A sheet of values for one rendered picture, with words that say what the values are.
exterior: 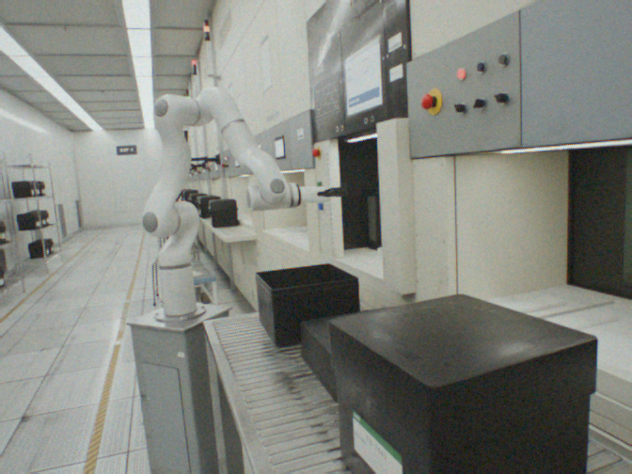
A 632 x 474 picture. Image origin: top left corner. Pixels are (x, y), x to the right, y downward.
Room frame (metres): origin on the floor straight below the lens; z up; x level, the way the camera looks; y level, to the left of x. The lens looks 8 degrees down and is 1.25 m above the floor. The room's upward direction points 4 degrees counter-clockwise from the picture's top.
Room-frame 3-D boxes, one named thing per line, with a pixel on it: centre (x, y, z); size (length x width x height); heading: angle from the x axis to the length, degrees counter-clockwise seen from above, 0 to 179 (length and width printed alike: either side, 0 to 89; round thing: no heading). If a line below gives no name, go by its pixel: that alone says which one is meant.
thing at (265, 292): (1.43, 0.05, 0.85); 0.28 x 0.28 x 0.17; 17
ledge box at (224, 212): (4.43, 0.90, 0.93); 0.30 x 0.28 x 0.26; 16
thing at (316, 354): (1.09, -0.12, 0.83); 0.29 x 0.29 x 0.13; 18
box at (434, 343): (0.65, -0.19, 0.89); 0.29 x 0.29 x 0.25; 23
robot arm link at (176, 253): (1.69, 0.52, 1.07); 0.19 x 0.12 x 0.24; 156
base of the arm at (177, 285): (1.66, 0.53, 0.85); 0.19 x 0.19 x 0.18
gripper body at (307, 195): (1.53, 0.01, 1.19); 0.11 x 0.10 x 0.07; 109
